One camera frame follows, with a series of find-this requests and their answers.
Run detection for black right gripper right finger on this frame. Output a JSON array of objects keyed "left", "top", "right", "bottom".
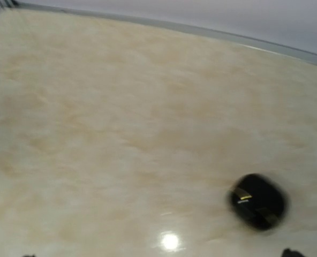
[{"left": 281, "top": 248, "right": 305, "bottom": 257}]

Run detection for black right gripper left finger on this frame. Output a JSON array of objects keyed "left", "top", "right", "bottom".
[{"left": 22, "top": 254, "right": 36, "bottom": 257}]

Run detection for black earbud charging case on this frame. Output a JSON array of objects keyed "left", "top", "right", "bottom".
[{"left": 228, "top": 173, "right": 289, "bottom": 231}]

